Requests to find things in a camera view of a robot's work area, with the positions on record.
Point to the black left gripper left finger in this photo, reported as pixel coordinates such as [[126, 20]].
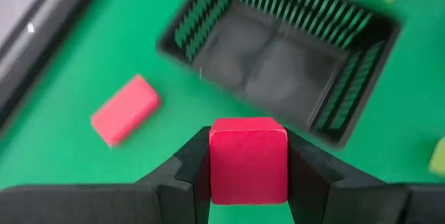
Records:
[[184, 189]]

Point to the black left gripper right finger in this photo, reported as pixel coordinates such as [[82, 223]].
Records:
[[313, 189]]

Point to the crimson red cube block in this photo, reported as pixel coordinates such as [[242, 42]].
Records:
[[248, 161]]

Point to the crimson red rectangular block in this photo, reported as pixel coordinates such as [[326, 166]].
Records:
[[125, 111]]

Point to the yellow rectangular block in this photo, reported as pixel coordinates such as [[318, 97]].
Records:
[[438, 158]]

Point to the green table mat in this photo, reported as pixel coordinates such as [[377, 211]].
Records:
[[69, 168]]

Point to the black slotted plastic basket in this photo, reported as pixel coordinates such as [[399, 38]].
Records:
[[264, 60]]

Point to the black aluminium table frame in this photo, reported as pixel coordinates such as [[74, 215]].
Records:
[[74, 5]]

